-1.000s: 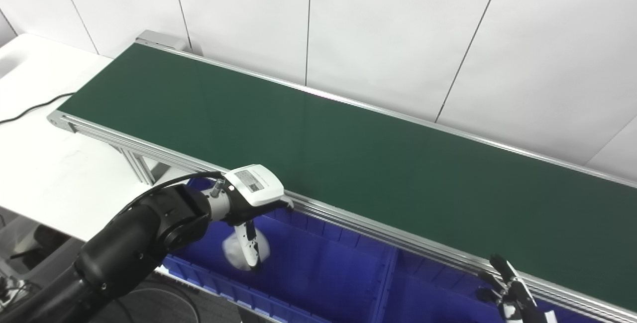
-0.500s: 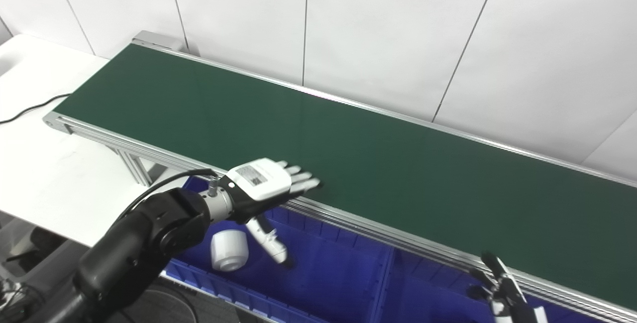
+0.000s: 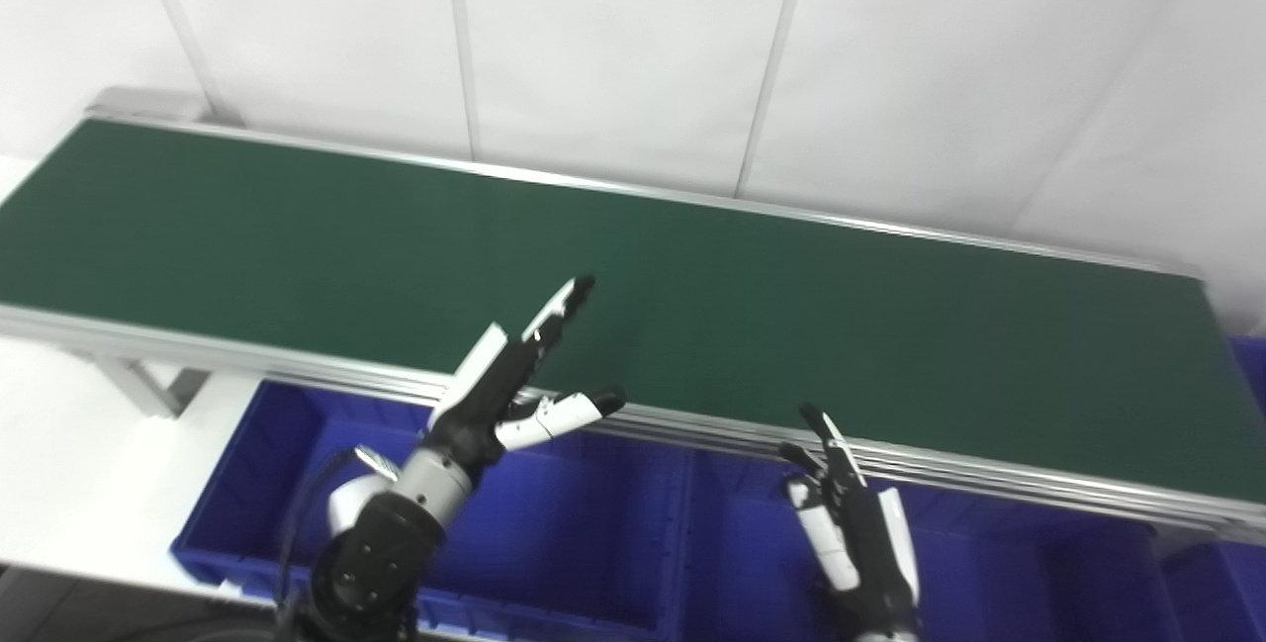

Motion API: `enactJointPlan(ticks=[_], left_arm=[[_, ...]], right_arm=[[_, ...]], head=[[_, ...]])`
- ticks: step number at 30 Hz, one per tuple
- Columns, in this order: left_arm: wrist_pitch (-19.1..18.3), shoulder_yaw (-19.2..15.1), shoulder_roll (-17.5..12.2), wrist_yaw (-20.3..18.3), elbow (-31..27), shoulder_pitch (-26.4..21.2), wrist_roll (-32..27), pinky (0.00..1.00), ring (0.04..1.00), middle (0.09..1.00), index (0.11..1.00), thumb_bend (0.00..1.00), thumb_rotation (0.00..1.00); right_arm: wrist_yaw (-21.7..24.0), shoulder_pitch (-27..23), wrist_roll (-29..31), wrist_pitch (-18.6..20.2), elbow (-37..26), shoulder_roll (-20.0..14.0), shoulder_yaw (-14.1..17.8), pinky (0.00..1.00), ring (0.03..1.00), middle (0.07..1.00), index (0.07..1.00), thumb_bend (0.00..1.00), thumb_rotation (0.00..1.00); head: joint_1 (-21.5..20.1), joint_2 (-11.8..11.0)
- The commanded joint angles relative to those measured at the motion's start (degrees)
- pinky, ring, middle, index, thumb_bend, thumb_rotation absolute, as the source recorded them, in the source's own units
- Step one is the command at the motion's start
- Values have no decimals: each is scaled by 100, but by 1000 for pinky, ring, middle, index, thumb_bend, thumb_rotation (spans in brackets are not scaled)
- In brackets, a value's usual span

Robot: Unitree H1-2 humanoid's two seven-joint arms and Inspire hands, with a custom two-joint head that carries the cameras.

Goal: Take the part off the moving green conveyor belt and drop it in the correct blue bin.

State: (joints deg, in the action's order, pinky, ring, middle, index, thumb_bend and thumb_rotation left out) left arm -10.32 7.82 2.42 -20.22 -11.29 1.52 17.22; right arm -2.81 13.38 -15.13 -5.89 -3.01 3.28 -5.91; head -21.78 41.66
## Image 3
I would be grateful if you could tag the blue plastic bin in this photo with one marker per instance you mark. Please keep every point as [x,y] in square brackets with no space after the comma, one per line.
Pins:
[1009,573]
[1231,593]
[574,533]

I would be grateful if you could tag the grey conveyor end housing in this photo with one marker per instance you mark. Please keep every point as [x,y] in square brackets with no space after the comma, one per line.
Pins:
[143,103]

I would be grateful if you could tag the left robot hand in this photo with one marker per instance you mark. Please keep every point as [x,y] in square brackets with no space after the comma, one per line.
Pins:
[475,405]

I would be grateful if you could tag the green conveyor belt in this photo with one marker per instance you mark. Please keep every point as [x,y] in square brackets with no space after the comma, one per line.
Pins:
[791,325]
[692,429]

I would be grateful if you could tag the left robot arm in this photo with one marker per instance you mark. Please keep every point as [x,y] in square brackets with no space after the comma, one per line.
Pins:
[381,553]

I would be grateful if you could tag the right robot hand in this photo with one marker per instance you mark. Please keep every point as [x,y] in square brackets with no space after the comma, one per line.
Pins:
[870,553]

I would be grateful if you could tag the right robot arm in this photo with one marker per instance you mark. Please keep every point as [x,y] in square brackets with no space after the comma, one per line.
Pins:
[888,638]

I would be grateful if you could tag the aluminium conveyor leg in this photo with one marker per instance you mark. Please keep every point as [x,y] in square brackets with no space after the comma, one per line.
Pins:
[148,385]

